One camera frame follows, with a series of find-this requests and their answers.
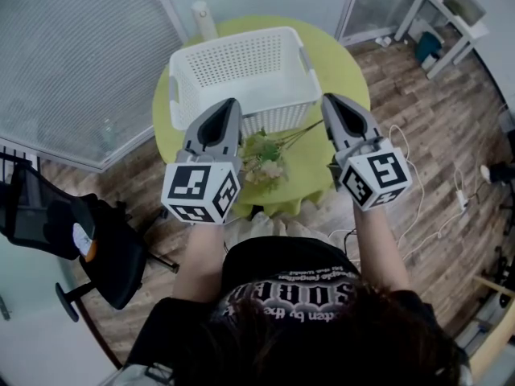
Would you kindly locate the white side table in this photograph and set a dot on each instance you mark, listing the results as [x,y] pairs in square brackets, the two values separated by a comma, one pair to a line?
[462,34]

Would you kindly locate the black office chair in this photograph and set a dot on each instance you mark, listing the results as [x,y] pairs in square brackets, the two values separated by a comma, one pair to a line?
[116,264]

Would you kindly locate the pale glass desk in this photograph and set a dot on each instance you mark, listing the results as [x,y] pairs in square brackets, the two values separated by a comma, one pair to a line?
[32,336]

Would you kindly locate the white rectangular block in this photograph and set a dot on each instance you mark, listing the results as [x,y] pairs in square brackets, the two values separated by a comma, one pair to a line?
[430,62]

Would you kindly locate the grey tray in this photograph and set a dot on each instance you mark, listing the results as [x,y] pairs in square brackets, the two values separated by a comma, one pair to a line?
[464,2]

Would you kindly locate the person's left forearm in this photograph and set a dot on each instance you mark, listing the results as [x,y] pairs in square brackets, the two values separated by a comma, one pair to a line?
[201,259]

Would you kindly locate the round table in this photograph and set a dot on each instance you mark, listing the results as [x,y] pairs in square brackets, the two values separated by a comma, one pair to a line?
[307,161]

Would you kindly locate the white power strip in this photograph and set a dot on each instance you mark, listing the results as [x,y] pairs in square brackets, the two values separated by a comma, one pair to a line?
[462,199]

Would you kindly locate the bunch of artificial flowers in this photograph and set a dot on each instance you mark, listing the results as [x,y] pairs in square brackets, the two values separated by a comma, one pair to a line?
[265,167]

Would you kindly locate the person's right forearm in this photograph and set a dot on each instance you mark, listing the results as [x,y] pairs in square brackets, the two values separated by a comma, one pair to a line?
[380,247]

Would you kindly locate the person's black printed t-shirt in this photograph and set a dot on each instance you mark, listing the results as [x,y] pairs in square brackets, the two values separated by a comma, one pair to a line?
[277,259]

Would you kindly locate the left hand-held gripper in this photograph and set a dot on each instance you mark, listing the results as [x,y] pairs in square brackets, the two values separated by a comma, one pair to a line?
[193,187]

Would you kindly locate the white plastic laundry basket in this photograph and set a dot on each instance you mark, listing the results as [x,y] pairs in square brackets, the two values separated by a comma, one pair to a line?
[273,117]

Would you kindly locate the teal bin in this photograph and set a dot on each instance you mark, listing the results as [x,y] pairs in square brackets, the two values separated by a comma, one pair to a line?
[429,46]

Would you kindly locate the black metal rack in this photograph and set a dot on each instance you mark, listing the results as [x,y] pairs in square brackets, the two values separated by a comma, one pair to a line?
[18,163]

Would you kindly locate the light wooden desk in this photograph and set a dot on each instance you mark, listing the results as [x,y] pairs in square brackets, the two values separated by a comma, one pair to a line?
[499,328]

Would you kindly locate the orange bowl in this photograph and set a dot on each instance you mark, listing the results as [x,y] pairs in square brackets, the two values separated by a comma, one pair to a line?
[92,249]

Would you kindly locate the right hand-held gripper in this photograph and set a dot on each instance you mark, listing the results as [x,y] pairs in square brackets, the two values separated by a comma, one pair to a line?
[378,175]

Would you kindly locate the white cylinder device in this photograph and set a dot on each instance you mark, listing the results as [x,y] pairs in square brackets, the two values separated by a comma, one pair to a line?
[204,20]

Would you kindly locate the crumpled white paper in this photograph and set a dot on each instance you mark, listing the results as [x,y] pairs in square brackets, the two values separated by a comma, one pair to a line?
[81,237]

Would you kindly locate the small white adapter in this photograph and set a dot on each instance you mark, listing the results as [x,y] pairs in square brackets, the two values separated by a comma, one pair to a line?
[384,41]

